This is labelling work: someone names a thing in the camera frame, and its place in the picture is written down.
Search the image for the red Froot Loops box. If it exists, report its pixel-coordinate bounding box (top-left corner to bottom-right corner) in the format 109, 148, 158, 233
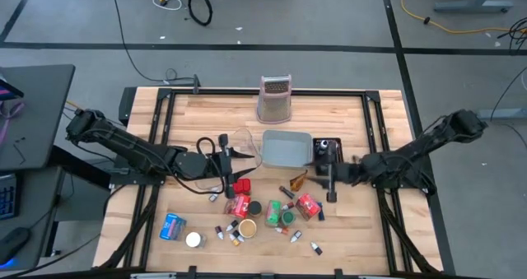
224, 193, 252, 220
295, 193, 322, 221

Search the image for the black table frame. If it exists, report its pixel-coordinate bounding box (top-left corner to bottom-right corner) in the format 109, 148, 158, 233
96, 86, 444, 276

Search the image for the black cable bundle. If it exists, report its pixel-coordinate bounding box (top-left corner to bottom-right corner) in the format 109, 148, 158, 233
496, 16, 527, 56

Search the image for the laptop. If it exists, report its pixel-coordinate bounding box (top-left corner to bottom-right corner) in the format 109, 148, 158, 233
0, 73, 25, 102

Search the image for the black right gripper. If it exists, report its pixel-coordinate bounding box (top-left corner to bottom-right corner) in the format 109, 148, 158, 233
306, 150, 359, 203

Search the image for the black computer mouse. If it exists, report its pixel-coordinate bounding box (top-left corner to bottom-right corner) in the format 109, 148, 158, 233
0, 226, 31, 266

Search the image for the clear plastic bin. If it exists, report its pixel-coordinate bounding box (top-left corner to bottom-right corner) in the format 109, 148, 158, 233
187, 126, 264, 193

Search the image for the pink steel box grater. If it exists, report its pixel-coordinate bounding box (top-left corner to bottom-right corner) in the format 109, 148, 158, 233
255, 73, 294, 125

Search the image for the grey plastic bin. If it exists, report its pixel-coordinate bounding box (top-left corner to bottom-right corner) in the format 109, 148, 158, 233
259, 129, 314, 169

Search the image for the orange spice bottle black lid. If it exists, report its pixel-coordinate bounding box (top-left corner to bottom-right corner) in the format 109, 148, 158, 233
247, 200, 264, 218

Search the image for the yellow extension cable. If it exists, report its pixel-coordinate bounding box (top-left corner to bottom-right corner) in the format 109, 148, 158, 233
400, 0, 514, 35

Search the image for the black desk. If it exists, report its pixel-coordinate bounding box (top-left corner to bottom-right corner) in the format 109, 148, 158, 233
0, 63, 77, 172

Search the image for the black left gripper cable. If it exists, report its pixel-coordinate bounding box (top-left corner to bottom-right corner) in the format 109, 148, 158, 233
172, 136, 226, 196

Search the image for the blue Rice Krispies box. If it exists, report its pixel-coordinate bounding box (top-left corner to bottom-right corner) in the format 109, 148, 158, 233
158, 212, 188, 242

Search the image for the black floor cable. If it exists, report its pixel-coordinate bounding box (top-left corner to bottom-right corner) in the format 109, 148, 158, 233
110, 0, 195, 85

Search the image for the black keyboard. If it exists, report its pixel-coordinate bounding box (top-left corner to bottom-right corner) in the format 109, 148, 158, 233
0, 172, 18, 221

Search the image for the green Apple Jacks box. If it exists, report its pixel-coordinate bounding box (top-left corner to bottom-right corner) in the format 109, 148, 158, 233
264, 199, 282, 229

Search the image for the purple strap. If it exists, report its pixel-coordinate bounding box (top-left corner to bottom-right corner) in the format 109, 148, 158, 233
0, 100, 26, 146

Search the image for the black side bracket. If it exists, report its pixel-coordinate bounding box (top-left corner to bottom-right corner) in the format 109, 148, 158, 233
118, 86, 138, 127

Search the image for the black coiled cable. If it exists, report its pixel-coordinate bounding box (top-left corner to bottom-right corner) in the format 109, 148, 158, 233
187, 0, 214, 27

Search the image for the white round lid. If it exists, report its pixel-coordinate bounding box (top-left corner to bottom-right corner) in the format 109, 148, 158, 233
184, 231, 207, 249

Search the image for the taco seasoning packet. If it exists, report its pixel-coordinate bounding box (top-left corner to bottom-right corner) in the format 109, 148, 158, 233
289, 170, 309, 193

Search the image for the grey desk foot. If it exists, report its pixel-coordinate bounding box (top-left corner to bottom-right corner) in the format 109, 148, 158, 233
477, 107, 527, 121

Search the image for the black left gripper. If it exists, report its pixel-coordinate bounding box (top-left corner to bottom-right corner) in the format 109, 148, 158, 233
205, 133, 259, 201

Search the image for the black bottle tray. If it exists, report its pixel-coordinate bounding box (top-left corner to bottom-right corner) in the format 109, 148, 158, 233
311, 137, 344, 177

